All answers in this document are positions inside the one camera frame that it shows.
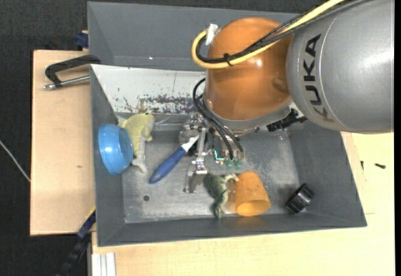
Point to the pale brown flat board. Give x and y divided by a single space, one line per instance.
59 143

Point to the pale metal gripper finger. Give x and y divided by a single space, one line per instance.
200 177
189 181

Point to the orange plastic cup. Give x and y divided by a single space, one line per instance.
250 193

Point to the blue plastic bowl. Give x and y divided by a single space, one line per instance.
111 150

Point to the small black screw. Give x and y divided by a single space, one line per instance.
380 166

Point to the black ribbed knob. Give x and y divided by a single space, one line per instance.
299 199

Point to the yellow-green plush toy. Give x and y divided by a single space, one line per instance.
139 130

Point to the green toy dinosaur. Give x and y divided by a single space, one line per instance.
217 188

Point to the grey metal bin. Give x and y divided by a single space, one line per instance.
188 205

